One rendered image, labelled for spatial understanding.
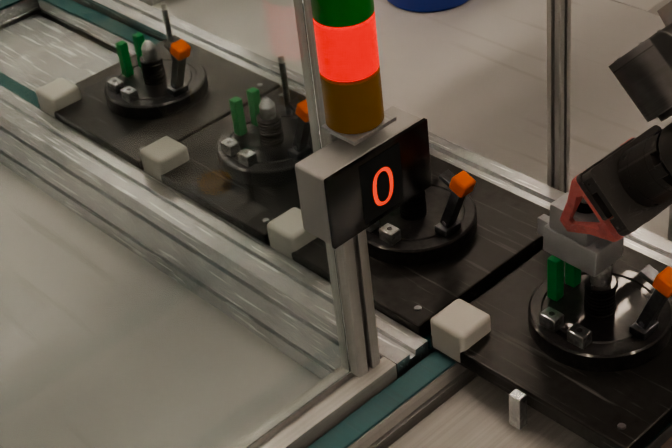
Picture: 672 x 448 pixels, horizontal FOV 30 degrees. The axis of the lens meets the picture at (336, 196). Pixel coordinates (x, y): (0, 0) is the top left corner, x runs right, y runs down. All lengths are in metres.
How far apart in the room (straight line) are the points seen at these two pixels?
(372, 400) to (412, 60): 0.83
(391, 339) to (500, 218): 0.22
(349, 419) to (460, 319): 0.15
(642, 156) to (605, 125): 0.69
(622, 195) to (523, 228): 0.31
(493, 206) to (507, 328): 0.21
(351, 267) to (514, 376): 0.19
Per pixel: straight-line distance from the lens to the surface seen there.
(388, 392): 1.25
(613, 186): 1.11
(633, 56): 1.05
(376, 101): 1.04
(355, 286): 1.18
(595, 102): 1.84
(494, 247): 1.38
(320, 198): 1.05
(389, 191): 1.09
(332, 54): 1.01
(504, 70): 1.92
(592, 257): 1.20
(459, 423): 1.26
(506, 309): 1.30
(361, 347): 1.23
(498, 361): 1.24
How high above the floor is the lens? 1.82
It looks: 35 degrees down
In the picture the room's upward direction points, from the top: 7 degrees counter-clockwise
